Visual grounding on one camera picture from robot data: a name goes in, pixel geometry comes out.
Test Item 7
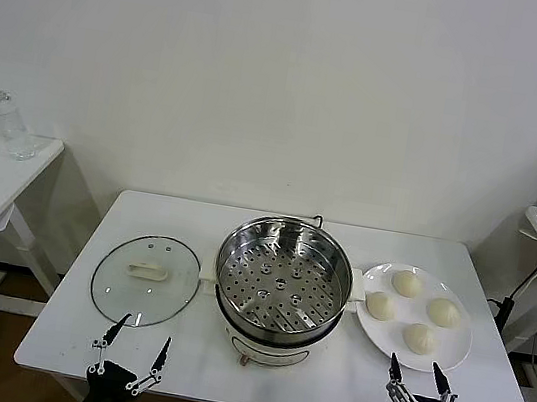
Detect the white steamed baozi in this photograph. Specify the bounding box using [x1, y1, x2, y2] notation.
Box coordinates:
[400, 321, 441, 358]
[389, 267, 427, 301]
[362, 289, 399, 325]
[424, 295, 463, 330]

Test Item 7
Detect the glass lid with white handle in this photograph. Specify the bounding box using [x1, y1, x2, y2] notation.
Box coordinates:
[85, 224, 207, 337]

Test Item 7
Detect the stainless steel steamer basket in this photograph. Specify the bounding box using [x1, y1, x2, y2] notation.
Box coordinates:
[206, 207, 361, 343]

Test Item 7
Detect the white round plate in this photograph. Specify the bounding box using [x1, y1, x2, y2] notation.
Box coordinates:
[349, 258, 484, 379]

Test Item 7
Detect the clear plastic water bottle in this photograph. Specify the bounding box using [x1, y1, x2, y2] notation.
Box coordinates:
[0, 89, 46, 164]

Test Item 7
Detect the black cable plug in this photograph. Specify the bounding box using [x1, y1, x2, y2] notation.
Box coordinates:
[481, 293, 518, 349]

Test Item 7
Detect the steel steamer pot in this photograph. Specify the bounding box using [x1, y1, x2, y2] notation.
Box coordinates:
[186, 244, 371, 384]

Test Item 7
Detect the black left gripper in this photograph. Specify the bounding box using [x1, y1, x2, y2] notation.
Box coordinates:
[76, 306, 177, 402]

